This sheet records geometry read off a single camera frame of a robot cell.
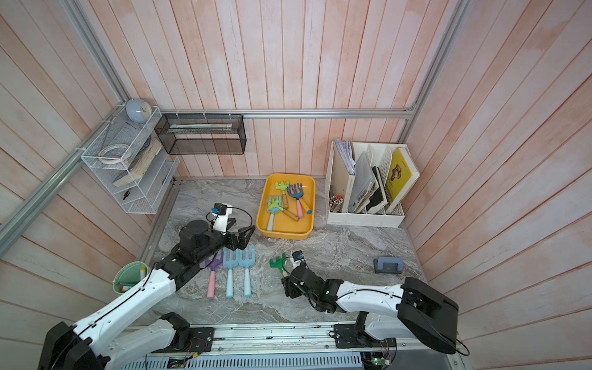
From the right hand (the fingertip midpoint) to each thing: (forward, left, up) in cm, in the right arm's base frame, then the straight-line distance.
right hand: (289, 277), depth 85 cm
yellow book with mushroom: (+37, -45, +18) cm, 61 cm away
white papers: (+41, -22, +27) cm, 54 cm away
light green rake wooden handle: (+46, +4, -1) cm, 47 cm away
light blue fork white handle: (+6, +17, -2) cm, 18 cm away
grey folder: (+32, -30, +16) cm, 47 cm away
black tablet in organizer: (+31, -37, +11) cm, 49 cm away
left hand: (+11, +15, +18) cm, 26 cm away
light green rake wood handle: (+34, +7, -1) cm, 35 cm away
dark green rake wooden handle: (+6, +4, -2) cm, 8 cm away
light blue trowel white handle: (+32, +9, -1) cm, 33 cm away
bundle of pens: (+24, -18, +15) cm, 33 cm away
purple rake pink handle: (+45, -2, -2) cm, 45 cm away
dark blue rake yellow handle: (+45, -2, -2) cm, 45 cm away
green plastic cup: (-4, +53, +11) cm, 55 cm away
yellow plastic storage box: (+23, +2, -2) cm, 23 cm away
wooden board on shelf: (+28, +53, +32) cm, 68 cm away
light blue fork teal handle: (+6, +24, -2) cm, 24 cm away
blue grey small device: (+6, -39, -2) cm, 40 cm away
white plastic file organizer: (+39, -21, +12) cm, 46 cm away
